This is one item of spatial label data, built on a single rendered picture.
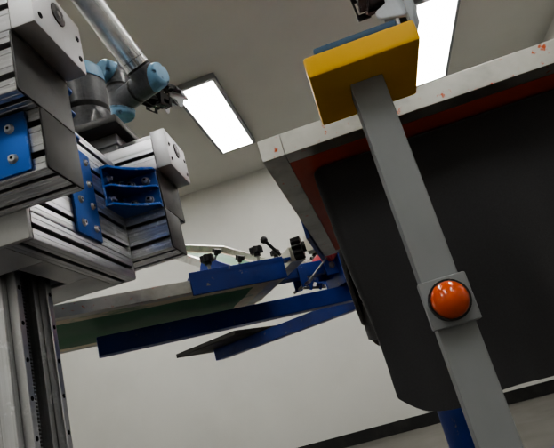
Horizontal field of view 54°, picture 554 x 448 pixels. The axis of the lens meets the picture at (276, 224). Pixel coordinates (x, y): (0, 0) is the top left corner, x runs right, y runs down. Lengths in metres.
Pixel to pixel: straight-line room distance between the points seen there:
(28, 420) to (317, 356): 4.75
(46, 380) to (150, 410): 5.07
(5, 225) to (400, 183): 0.55
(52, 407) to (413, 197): 0.70
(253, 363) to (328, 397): 0.83
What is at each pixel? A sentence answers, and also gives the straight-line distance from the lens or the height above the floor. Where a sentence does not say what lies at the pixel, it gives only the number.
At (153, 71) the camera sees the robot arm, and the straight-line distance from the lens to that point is 1.63.
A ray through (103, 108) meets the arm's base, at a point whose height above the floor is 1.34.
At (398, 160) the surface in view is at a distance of 0.63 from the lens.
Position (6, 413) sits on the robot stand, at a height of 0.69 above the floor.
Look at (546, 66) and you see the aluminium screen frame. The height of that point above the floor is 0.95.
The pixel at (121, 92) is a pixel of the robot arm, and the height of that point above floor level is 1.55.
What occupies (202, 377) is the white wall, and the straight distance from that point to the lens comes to 5.85.
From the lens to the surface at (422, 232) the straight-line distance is 0.60.
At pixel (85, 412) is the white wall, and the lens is 6.42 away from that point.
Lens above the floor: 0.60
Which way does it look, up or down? 17 degrees up
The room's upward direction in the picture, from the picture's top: 16 degrees counter-clockwise
